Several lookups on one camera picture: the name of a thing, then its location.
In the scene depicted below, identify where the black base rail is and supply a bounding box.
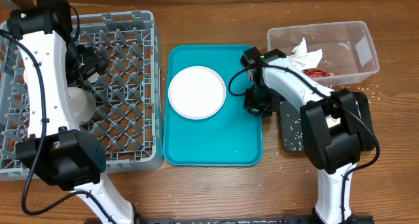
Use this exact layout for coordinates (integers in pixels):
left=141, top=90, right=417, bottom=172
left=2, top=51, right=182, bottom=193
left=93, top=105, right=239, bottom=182
left=145, top=215, right=323, bottom=224

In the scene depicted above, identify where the grey metal bowl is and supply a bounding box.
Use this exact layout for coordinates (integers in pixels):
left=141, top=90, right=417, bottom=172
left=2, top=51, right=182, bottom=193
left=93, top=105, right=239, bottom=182
left=68, top=87, right=96, bottom=125

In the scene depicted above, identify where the teal plastic tray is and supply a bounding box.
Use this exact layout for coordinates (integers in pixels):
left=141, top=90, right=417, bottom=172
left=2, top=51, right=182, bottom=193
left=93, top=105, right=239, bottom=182
left=163, top=45, right=263, bottom=166

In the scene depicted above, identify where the white plate with rice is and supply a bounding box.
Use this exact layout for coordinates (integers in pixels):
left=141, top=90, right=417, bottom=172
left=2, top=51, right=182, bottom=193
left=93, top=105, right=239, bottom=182
left=168, top=65, right=227, bottom=120

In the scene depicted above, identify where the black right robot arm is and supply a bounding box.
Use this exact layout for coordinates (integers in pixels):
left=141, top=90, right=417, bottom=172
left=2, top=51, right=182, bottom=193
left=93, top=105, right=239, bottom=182
left=240, top=47, right=380, bottom=223

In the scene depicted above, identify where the white plastic cup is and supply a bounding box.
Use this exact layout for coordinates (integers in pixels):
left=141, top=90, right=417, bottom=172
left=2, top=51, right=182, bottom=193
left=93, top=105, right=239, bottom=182
left=87, top=73, right=100, bottom=84

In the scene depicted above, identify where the red snack wrapper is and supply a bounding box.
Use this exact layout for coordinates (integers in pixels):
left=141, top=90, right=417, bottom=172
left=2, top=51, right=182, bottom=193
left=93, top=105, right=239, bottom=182
left=302, top=68, right=336, bottom=78

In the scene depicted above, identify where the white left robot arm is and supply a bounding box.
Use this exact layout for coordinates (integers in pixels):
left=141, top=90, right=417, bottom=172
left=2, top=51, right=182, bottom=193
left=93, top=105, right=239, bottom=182
left=1, top=0, right=143, bottom=223

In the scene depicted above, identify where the grey dishwasher rack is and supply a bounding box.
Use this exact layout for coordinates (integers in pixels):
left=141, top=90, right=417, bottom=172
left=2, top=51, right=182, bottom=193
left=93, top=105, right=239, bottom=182
left=1, top=10, right=164, bottom=181

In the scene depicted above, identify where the spilled rice pile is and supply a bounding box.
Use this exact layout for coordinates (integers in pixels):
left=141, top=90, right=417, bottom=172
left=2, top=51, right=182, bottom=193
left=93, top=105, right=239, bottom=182
left=280, top=100, right=304, bottom=153

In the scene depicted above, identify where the black tray bin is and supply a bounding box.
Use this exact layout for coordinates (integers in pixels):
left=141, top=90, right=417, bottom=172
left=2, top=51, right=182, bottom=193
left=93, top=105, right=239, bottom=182
left=279, top=89, right=374, bottom=153

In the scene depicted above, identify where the clear plastic bin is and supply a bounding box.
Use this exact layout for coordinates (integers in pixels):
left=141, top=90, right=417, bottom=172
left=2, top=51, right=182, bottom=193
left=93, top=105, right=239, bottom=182
left=267, top=21, right=380, bottom=86

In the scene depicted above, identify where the white napkin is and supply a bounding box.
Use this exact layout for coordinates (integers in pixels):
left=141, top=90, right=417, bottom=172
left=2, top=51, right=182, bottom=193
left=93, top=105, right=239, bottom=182
left=288, top=38, right=323, bottom=71

